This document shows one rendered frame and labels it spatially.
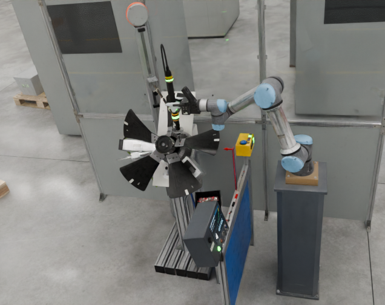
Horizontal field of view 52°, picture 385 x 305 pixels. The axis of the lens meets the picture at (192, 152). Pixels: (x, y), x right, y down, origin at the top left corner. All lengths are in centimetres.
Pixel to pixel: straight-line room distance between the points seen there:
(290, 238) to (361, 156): 95
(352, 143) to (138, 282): 199
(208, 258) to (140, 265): 164
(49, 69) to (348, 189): 364
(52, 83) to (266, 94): 361
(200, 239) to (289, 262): 118
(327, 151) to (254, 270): 109
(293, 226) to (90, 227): 208
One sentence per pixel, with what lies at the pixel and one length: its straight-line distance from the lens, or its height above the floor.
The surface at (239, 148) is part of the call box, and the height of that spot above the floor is 105.
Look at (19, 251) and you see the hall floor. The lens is 408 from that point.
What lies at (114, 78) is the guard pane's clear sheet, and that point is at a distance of 341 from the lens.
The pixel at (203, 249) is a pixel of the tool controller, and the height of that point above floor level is 118.
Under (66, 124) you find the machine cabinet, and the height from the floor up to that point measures 21.
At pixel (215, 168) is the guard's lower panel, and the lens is 350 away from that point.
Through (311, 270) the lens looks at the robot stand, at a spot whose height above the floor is 29.
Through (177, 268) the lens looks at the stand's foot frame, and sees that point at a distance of 327.
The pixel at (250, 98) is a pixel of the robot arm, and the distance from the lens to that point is 233.
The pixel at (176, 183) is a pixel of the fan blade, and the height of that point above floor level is 102.
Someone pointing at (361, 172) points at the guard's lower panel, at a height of 55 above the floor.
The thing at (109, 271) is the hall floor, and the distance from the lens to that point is 352.
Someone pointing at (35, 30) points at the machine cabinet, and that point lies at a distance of 509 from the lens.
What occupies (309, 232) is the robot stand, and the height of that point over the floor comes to 66.
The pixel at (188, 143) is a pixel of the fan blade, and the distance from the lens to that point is 253.
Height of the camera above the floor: 253
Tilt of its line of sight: 33 degrees down
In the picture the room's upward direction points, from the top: 9 degrees counter-clockwise
